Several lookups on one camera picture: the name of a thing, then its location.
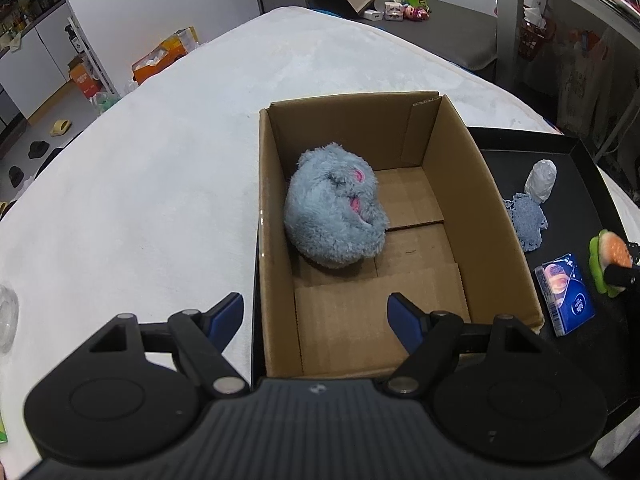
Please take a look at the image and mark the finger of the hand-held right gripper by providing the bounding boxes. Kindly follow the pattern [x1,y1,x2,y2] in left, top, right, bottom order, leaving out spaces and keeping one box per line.
[602,241,640,292]

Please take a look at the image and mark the small orange box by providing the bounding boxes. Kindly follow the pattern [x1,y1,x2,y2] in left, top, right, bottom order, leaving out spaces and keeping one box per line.
[68,57,103,98]

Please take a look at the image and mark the brown cardboard box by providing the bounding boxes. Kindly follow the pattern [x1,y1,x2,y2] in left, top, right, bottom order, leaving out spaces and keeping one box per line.
[252,91,546,378]

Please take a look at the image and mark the green plastic bag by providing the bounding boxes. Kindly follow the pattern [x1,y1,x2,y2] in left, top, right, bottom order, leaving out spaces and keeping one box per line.
[92,91,121,113]

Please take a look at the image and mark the burger plush toy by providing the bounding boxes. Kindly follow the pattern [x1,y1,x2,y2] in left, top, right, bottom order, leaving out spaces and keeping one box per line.
[588,230,635,298]

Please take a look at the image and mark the grey fluffy plush toy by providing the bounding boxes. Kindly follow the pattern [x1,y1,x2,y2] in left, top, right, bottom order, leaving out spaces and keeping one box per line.
[283,142,391,268]

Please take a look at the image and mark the white plastic-wrapped bundle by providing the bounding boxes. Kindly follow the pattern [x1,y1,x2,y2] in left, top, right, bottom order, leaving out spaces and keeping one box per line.
[524,159,557,204]

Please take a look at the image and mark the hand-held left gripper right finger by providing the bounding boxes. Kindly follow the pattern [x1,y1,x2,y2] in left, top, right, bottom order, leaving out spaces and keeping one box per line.
[385,292,551,396]

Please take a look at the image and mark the blue tissue packet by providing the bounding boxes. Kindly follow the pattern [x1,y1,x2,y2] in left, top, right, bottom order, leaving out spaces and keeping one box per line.
[534,253,597,337]

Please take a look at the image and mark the white plastic bag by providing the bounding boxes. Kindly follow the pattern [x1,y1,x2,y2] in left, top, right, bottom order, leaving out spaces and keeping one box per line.
[556,27,626,136]

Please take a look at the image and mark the white rack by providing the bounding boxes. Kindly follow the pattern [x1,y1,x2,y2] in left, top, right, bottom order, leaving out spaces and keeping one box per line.
[65,15,121,101]

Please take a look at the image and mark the shelf of bottles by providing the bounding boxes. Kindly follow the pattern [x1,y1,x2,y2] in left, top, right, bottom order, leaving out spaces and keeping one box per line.
[0,0,66,46]

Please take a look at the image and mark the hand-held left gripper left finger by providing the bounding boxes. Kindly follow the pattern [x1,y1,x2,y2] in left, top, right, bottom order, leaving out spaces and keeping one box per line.
[87,292,251,401]

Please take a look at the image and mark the yellow orange carton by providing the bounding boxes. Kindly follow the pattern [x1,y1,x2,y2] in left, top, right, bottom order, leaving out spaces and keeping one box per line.
[132,27,198,86]

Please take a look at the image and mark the blue knitted cloth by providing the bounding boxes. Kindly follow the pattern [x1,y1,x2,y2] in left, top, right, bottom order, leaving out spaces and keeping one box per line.
[502,192,549,252]

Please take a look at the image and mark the black tray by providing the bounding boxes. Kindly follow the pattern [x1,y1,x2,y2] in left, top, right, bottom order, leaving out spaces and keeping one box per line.
[251,126,640,421]

